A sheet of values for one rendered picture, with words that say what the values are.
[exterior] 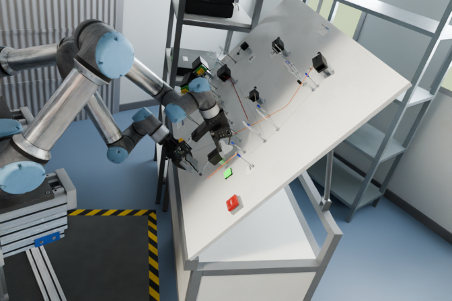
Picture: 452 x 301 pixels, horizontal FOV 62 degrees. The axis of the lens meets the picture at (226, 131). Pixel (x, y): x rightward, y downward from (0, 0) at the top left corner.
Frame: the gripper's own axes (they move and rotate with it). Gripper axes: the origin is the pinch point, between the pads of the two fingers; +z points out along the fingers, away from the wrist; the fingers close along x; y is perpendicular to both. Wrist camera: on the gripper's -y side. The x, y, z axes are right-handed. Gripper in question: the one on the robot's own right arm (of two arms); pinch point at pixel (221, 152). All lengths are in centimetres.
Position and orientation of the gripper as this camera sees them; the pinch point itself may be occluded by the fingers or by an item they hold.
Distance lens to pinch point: 160.9
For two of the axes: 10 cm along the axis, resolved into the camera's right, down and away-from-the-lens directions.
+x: -1.4, -5.7, 8.1
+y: 9.4, -3.3, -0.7
